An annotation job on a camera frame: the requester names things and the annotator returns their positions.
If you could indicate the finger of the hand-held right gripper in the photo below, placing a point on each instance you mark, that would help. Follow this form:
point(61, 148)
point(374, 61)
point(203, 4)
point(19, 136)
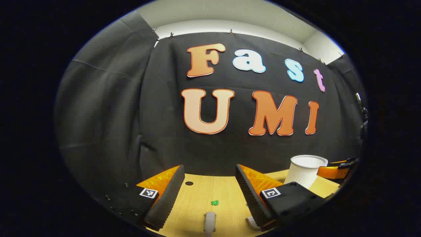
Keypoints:
point(332, 172)

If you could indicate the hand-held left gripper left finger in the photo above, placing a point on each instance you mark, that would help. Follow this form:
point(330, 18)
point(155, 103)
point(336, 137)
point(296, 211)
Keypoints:
point(166, 200)

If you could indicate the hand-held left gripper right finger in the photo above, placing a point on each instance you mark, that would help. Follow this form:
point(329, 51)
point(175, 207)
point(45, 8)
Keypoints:
point(251, 197)

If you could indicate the grey dustpan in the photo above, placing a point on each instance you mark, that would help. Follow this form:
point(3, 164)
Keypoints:
point(251, 223)

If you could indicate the white ribbed garbage bin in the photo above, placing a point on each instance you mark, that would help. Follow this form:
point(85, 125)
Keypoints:
point(304, 172)

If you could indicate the green paper ball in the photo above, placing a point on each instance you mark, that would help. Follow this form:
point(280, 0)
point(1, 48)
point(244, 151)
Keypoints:
point(215, 202)

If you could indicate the wooden desktop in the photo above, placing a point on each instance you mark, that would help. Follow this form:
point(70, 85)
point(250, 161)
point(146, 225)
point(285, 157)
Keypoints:
point(197, 197)

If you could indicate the dark metal stand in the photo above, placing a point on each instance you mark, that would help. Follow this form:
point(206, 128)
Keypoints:
point(363, 121)

